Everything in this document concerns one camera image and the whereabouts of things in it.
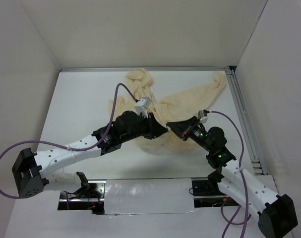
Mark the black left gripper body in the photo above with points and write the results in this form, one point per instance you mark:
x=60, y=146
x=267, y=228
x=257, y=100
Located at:
x=142, y=129

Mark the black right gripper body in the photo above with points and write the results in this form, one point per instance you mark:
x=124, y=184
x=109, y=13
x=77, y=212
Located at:
x=198, y=134

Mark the cream yellow jacket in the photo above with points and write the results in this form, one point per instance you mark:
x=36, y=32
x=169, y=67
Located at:
x=175, y=107

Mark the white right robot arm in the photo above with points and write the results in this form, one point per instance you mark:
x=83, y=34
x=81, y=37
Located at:
x=275, y=214

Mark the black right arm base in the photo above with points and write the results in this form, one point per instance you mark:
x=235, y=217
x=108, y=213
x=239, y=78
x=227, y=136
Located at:
x=206, y=193

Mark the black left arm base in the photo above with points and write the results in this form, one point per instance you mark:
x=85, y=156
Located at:
x=89, y=196

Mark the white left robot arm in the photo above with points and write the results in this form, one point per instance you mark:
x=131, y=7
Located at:
x=31, y=170

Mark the white taped front board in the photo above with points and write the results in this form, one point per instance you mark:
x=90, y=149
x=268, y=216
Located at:
x=148, y=196

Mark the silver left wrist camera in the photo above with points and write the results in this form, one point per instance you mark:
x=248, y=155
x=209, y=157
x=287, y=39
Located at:
x=141, y=106

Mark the aluminium frame rail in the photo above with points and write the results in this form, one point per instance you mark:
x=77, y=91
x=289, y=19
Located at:
x=80, y=103

